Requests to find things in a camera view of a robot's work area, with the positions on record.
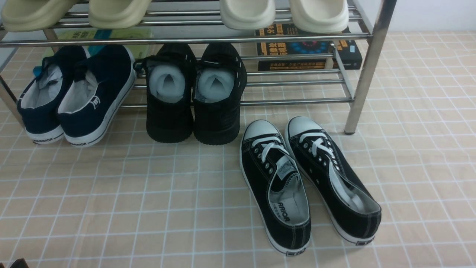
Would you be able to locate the black-white canvas sneaker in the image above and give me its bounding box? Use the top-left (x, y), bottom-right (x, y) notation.
top-left (284, 117), bottom-right (382, 246)
top-left (240, 120), bottom-right (311, 256)

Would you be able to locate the chrome metal shoe rack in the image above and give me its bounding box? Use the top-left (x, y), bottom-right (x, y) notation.
top-left (1, 0), bottom-right (397, 135)

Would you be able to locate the right all-black sneaker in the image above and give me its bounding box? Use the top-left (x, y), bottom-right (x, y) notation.
top-left (192, 42), bottom-right (248, 145)

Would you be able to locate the all-black sneaker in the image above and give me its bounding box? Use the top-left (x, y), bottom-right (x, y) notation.
top-left (192, 42), bottom-right (248, 145)
top-left (133, 44), bottom-right (197, 144)

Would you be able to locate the left all-black sneaker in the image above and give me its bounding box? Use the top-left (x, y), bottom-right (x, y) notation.
top-left (133, 44), bottom-right (197, 144)

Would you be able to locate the cream foam slipper left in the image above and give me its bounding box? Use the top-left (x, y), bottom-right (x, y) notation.
top-left (219, 0), bottom-right (276, 30)

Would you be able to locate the cream foam slipper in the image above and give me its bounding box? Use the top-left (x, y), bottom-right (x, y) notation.
top-left (219, 0), bottom-right (276, 30)
top-left (289, 0), bottom-right (350, 34)

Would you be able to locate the green book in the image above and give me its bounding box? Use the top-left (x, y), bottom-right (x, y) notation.
top-left (32, 28), bottom-right (153, 77)

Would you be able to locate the black book with yellow text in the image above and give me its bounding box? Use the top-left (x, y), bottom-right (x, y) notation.
top-left (255, 23), bottom-right (363, 71)

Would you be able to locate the cream foam slipper right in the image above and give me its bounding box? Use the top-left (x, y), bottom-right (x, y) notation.
top-left (289, 0), bottom-right (350, 34)

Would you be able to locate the right navy canvas sneaker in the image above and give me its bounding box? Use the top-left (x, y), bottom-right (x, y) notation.
top-left (57, 45), bottom-right (136, 147)

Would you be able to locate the navy canvas sneaker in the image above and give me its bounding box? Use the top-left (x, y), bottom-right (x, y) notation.
top-left (17, 46), bottom-right (90, 144)
top-left (57, 45), bottom-right (136, 147)

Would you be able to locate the beige checkered floor mat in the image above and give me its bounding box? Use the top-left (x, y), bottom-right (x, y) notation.
top-left (0, 32), bottom-right (476, 268)

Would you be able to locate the left navy canvas sneaker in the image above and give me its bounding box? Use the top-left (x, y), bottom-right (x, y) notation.
top-left (17, 46), bottom-right (90, 144)

